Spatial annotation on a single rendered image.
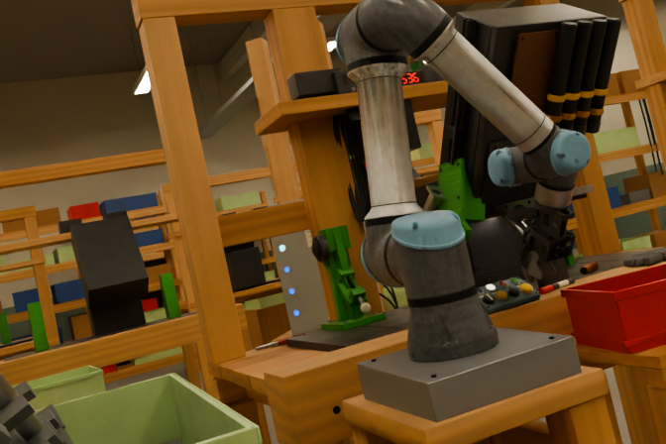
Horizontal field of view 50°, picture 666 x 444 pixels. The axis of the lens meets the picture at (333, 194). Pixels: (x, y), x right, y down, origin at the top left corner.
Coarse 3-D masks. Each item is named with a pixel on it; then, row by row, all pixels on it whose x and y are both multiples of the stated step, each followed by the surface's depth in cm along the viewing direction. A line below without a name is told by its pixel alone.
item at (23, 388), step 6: (24, 384) 106; (18, 390) 106; (24, 390) 106; (30, 390) 106; (24, 396) 106; (30, 396) 107; (42, 414) 114; (48, 414) 114; (42, 420) 113; (54, 420) 114; (54, 426) 114
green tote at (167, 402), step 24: (144, 384) 127; (168, 384) 128; (72, 408) 122; (96, 408) 124; (120, 408) 125; (144, 408) 126; (168, 408) 128; (192, 408) 108; (216, 408) 88; (72, 432) 122; (96, 432) 123; (120, 432) 124; (144, 432) 126; (168, 432) 127; (192, 432) 113; (216, 432) 91; (240, 432) 72
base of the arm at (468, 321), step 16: (416, 304) 115; (432, 304) 113; (448, 304) 113; (464, 304) 113; (480, 304) 116; (416, 320) 115; (432, 320) 113; (448, 320) 112; (464, 320) 112; (480, 320) 114; (416, 336) 115; (432, 336) 113; (448, 336) 112; (464, 336) 111; (480, 336) 112; (496, 336) 115; (416, 352) 114; (432, 352) 112; (448, 352) 111; (464, 352) 111; (480, 352) 112
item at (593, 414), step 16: (592, 400) 108; (560, 416) 109; (576, 416) 107; (592, 416) 108; (608, 416) 109; (352, 432) 126; (368, 432) 120; (512, 432) 125; (528, 432) 120; (544, 432) 117; (560, 432) 110; (576, 432) 106; (592, 432) 107; (608, 432) 108
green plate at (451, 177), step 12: (444, 168) 193; (456, 168) 187; (444, 180) 192; (456, 180) 186; (468, 180) 187; (444, 192) 192; (456, 192) 186; (468, 192) 186; (444, 204) 191; (456, 204) 185; (468, 204) 185; (480, 204) 187; (468, 216) 185; (480, 216) 186
